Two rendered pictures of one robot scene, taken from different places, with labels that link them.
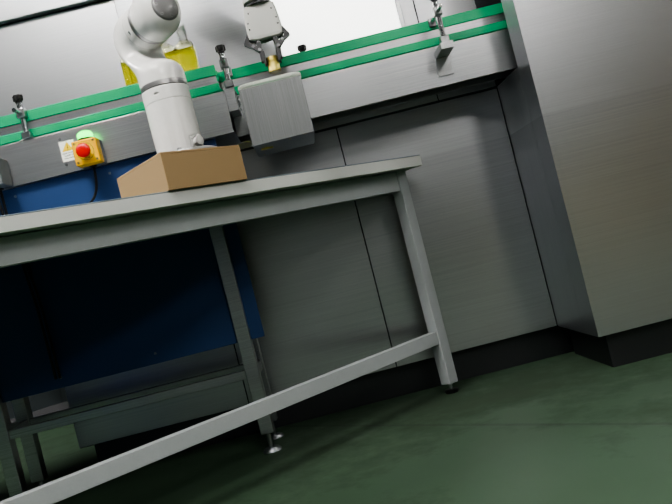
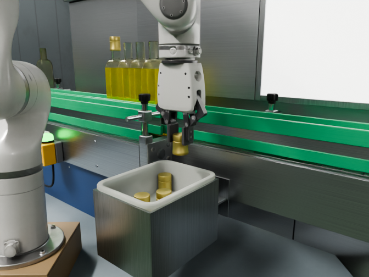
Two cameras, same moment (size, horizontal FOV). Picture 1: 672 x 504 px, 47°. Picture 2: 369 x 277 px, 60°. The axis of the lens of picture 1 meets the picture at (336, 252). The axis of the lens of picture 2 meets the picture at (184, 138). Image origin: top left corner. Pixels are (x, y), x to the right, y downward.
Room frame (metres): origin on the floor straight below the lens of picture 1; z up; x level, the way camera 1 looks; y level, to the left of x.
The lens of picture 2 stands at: (1.73, -0.41, 1.26)
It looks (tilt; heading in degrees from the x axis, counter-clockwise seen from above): 14 degrees down; 41
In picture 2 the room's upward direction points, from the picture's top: straight up
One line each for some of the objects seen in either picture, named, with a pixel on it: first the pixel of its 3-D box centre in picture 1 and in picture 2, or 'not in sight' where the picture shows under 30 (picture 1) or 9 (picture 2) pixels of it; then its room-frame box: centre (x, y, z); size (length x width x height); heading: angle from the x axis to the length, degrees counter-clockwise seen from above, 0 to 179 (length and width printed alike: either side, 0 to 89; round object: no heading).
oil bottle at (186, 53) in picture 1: (191, 74); (154, 94); (2.41, 0.30, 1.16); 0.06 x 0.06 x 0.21; 1
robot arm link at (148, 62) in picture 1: (148, 51); (16, 115); (2.02, 0.35, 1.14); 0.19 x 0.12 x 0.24; 39
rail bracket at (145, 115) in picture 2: (225, 68); (151, 117); (2.28, 0.18, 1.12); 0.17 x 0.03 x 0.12; 1
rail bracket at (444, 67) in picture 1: (440, 33); not in sight; (2.30, -0.46, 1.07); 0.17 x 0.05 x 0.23; 1
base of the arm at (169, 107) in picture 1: (174, 125); (17, 209); (1.99, 0.32, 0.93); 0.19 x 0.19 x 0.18
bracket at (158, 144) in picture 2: (233, 102); (157, 152); (2.30, 0.18, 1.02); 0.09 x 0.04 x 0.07; 1
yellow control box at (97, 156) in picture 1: (89, 153); (47, 153); (2.21, 0.61, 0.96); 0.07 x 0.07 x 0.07; 1
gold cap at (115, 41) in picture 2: not in sight; (115, 43); (2.40, 0.47, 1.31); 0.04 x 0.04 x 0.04
